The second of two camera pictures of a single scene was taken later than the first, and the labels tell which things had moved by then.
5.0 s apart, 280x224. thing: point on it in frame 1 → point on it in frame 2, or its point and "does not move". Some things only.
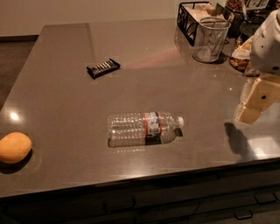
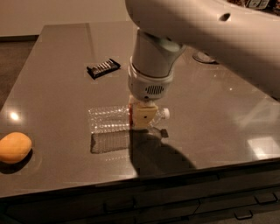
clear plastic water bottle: x=143 y=129 → x=116 y=119
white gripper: x=266 y=53 → x=149 y=85
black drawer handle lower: x=242 y=214 does not move
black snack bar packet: x=103 y=68 does not move
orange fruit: x=15 y=147 does not move
